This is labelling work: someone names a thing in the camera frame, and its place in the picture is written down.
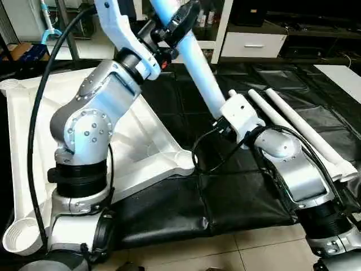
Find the white plastic table top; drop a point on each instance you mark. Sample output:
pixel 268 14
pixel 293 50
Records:
pixel 152 141

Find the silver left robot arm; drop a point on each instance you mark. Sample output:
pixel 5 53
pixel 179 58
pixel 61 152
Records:
pixel 84 130

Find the white glass-door cabinet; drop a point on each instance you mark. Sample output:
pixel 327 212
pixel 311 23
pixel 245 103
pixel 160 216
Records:
pixel 217 28

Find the white drawer unit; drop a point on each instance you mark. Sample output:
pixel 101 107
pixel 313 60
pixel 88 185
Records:
pixel 254 45

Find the black work mat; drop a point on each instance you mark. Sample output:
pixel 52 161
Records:
pixel 225 203

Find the black metal pole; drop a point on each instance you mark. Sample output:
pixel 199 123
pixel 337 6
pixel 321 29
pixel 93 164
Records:
pixel 66 28

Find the blue plastic tool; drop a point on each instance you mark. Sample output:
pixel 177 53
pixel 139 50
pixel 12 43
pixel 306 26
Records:
pixel 48 31

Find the white flat board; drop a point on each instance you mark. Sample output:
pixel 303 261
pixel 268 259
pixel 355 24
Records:
pixel 341 79

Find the brown cardboard box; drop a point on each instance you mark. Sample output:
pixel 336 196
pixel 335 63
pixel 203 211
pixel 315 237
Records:
pixel 28 52

